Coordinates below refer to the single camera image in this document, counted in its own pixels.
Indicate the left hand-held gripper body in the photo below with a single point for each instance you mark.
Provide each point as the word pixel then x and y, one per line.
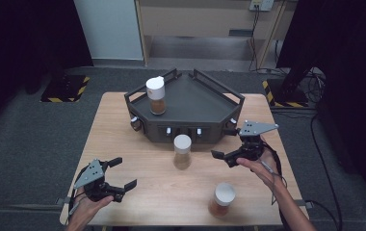
pixel 89 174

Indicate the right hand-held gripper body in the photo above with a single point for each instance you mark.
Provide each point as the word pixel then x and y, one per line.
pixel 256 128

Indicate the slim spice jar round lid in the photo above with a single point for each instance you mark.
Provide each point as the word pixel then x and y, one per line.
pixel 182 144

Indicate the wide orange spice jar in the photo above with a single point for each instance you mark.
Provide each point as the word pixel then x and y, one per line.
pixel 224 194

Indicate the dark grey corner rack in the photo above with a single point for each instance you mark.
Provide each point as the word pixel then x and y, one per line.
pixel 190 99

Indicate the spice jar with spouted lid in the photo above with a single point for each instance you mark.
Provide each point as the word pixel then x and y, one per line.
pixel 155 88

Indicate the person's left hand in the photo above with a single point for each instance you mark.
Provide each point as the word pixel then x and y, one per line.
pixel 86 211

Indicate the person's right hand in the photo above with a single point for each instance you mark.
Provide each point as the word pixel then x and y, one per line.
pixel 266 170

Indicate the black stand with striped base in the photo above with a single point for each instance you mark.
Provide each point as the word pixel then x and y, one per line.
pixel 64 89
pixel 292 93

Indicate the grey shelf label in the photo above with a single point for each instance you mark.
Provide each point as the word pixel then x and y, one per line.
pixel 240 32

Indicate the black curtain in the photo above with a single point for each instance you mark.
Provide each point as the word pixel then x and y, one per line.
pixel 354 48
pixel 17 41

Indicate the white panel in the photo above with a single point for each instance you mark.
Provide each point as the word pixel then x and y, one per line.
pixel 110 29

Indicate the grey metal table bracket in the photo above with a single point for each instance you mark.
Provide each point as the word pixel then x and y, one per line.
pixel 63 201
pixel 302 203

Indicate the white wall socket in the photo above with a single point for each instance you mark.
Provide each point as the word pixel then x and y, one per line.
pixel 261 4

